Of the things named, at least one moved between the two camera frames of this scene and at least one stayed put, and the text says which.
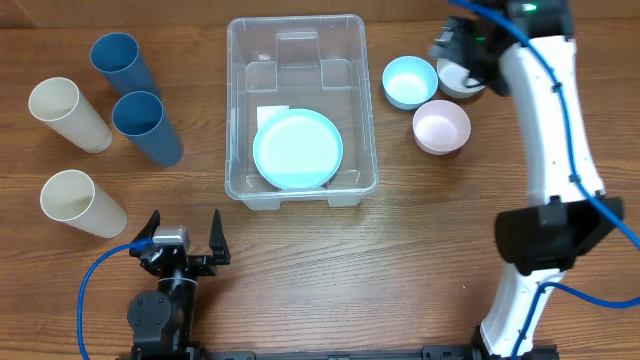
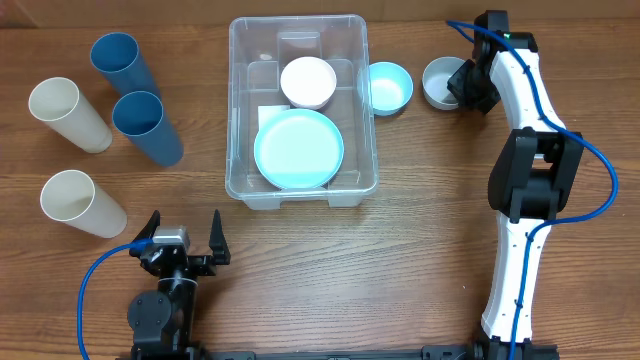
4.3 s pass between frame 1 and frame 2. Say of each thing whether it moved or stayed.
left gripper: stayed
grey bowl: moved
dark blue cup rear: stayed
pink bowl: moved
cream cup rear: stayed
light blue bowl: moved
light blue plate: stayed
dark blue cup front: stayed
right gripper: moved
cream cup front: stayed
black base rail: stayed
